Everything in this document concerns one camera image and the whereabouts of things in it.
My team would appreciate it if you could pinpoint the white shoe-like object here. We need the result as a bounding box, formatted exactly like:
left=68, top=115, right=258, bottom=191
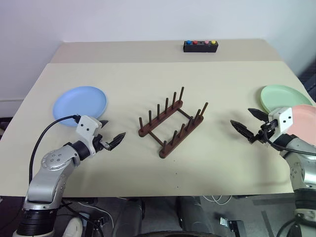
left=66, top=217, right=83, bottom=237

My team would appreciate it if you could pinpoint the pink-red plastic plate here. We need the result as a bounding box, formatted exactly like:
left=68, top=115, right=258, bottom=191
left=287, top=104, right=316, bottom=147

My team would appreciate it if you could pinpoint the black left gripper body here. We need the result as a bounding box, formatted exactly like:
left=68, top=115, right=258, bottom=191
left=92, top=133, right=111, bottom=152

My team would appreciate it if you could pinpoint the green plastic plate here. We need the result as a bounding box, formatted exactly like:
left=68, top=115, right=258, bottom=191
left=260, top=85, right=314, bottom=114

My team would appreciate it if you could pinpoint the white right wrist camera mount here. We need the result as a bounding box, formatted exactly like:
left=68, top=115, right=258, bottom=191
left=268, top=107, right=294, bottom=144

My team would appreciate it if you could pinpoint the black button box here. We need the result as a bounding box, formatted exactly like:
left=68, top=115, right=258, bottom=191
left=183, top=40, right=219, bottom=53

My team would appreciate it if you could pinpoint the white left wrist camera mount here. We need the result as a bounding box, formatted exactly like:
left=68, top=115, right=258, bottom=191
left=75, top=115, right=103, bottom=158

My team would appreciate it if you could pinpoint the blue plastic plate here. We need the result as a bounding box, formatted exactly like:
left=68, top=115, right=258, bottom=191
left=53, top=85, right=109, bottom=128

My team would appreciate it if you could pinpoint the white floor cable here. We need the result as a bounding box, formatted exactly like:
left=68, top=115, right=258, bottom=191
left=202, top=195, right=233, bottom=206

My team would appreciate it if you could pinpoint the brown wooden dish rack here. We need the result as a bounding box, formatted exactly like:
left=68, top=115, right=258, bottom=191
left=138, top=86, right=209, bottom=159

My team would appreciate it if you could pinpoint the metal floor bracket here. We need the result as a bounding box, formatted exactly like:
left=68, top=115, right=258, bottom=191
left=218, top=216, right=245, bottom=234

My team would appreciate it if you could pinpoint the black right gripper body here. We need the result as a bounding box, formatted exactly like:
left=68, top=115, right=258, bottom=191
left=248, top=119, right=280, bottom=144

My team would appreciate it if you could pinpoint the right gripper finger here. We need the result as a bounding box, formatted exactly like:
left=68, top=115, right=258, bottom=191
left=230, top=119, right=254, bottom=141
left=247, top=108, right=269, bottom=122

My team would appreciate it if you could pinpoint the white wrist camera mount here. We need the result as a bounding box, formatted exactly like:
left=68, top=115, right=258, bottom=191
left=268, top=107, right=294, bottom=144
left=75, top=115, right=103, bottom=158

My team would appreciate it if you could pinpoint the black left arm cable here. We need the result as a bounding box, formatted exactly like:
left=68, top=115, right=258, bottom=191
left=29, top=114, right=81, bottom=185

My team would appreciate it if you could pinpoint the dark object beside table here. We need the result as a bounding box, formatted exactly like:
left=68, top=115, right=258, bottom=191
left=297, top=59, right=316, bottom=100

